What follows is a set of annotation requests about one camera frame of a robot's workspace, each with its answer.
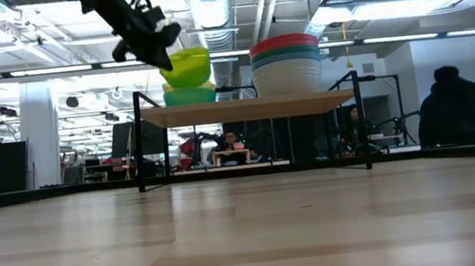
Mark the red plastic bowl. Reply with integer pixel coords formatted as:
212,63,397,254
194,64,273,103
247,30,321,59

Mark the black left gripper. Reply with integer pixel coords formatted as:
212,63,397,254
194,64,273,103
84,0,187,81

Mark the small wooden table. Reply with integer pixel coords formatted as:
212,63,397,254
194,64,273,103
211,146,253,169

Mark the white plastic bowl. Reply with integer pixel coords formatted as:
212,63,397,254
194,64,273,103
250,53,327,101

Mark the red and black robot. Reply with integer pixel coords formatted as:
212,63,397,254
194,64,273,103
176,128,229,170

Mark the round silver ventilation duct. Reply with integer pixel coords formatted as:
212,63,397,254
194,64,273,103
183,0,249,105

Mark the wooden shelf with black legs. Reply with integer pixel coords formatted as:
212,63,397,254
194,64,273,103
125,63,375,198

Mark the ceiling light strip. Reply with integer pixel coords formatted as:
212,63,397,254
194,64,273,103
0,51,153,84
319,24,475,57

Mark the lime green plastic bowl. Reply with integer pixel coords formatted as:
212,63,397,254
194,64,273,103
157,45,215,92

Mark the blue plastic bowl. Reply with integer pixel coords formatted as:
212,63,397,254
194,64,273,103
249,48,323,72

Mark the dark green plastic bowl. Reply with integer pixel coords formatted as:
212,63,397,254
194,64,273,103
248,41,322,65

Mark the person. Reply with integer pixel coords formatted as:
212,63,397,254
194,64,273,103
409,61,475,154
216,127,261,168
336,101,384,158

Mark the cyan plastic bowl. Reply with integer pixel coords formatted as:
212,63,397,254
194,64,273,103
161,84,219,109

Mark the yellow hanging cord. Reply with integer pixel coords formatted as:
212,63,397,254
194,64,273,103
339,22,355,69

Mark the black tripod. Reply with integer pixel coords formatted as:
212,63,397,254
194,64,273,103
373,109,424,150

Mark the white pillar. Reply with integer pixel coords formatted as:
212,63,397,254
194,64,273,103
13,78,68,191

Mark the black monitor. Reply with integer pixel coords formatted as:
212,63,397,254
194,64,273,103
107,116,169,161

